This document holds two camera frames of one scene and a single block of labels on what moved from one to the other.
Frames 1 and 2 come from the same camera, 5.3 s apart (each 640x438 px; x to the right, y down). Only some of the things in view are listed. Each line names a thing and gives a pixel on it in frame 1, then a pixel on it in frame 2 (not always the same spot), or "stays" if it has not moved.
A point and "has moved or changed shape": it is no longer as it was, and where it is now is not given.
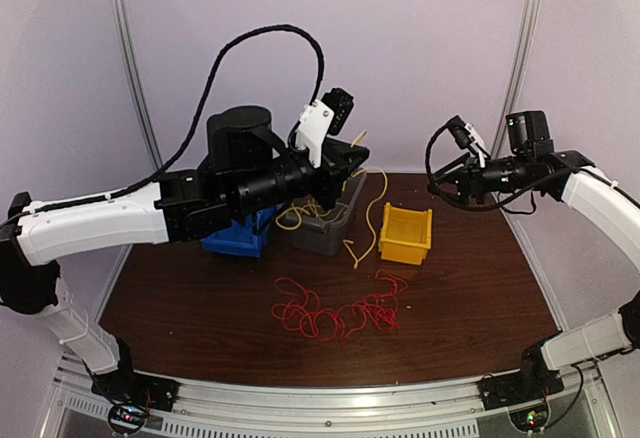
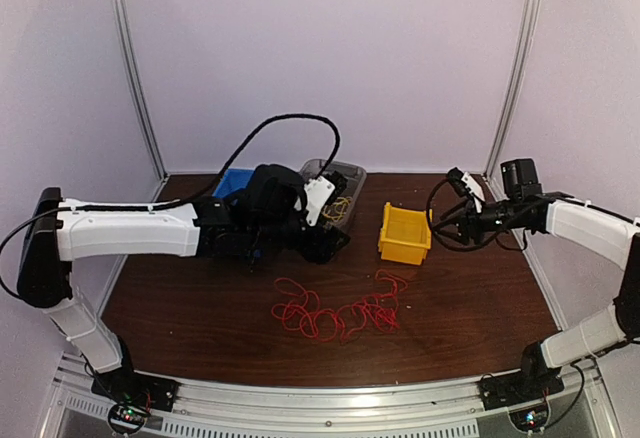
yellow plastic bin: [406, 235] stays
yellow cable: [298, 211] has moved or changed shape
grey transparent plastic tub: [316, 231] stays
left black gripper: [336, 168] → [322, 247]
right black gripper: [474, 185] → [471, 222]
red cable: [301, 309] stays
